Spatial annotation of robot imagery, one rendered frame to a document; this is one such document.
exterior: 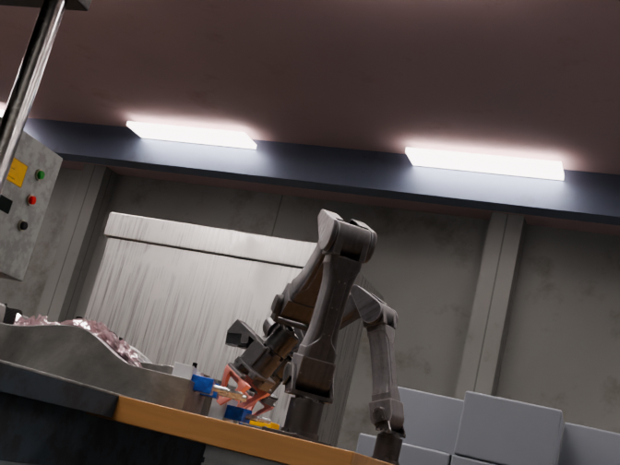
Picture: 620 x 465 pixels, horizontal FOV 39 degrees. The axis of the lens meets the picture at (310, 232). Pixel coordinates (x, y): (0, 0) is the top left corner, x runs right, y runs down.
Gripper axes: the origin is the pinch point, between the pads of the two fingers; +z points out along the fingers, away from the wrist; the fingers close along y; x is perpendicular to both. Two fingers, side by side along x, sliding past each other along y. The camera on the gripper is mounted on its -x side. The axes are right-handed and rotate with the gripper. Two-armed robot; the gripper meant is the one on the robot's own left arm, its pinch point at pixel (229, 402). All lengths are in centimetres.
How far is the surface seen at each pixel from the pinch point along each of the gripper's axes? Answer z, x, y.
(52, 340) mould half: 5.7, -13.8, 42.6
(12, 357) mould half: 12.2, -16.3, 44.7
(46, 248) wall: 165, -585, -613
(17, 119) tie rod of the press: -11, -98, 2
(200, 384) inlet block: -4.5, 5.9, 27.1
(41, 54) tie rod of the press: -28, -108, 2
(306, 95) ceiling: -119, -290, -375
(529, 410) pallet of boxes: -43, 13, -192
